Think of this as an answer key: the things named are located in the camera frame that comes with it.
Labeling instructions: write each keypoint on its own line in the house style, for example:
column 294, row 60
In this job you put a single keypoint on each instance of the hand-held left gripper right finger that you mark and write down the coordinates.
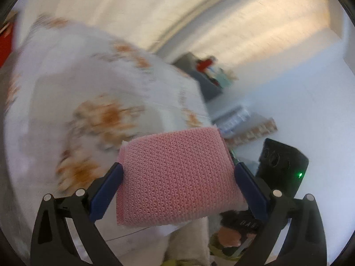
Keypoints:
column 251, row 191

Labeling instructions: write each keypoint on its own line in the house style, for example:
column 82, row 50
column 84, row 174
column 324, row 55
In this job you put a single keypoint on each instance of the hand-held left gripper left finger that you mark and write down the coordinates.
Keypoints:
column 108, row 188

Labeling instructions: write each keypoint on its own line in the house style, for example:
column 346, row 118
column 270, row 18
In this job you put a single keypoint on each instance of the person's right hand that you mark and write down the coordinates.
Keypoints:
column 228, row 237

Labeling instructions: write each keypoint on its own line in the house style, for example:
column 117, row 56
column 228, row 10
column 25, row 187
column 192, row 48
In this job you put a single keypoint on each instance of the toilet paper multipack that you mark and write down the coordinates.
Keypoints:
column 231, row 119

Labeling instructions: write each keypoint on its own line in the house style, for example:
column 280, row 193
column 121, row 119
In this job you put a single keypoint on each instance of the white fleece pants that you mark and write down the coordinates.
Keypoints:
column 188, row 243

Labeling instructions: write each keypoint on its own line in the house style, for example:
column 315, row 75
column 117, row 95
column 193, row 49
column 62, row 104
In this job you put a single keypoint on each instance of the green pen holder basket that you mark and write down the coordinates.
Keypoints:
column 226, row 79

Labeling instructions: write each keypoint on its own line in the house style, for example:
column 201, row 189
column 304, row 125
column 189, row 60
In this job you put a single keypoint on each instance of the grey cabinet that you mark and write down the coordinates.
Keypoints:
column 210, row 88

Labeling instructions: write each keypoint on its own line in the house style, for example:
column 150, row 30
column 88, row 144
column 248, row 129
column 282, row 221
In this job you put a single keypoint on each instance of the table with floral tablecloth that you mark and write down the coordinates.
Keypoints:
column 69, row 74

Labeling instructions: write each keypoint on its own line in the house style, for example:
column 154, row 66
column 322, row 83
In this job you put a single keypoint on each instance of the red thermos flask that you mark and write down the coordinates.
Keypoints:
column 206, row 64

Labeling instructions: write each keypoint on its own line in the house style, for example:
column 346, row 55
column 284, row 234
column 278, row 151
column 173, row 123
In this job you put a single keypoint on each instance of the cream patterned curtain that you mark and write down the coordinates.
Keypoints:
column 124, row 5
column 263, row 25

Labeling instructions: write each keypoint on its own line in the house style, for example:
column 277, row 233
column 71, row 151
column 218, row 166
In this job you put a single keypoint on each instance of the red flat object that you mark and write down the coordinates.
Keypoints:
column 5, row 47

